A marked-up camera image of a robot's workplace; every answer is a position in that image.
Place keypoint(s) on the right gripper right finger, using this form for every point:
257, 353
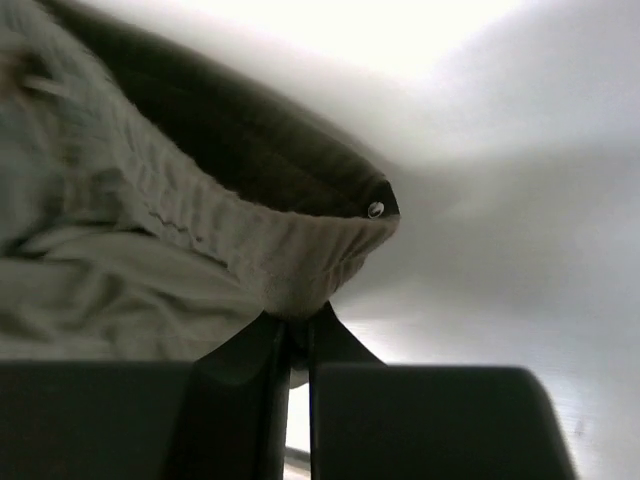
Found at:
370, 420

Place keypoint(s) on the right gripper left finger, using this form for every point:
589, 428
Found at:
232, 421

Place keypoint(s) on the olive green shorts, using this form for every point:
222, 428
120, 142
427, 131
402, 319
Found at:
153, 202

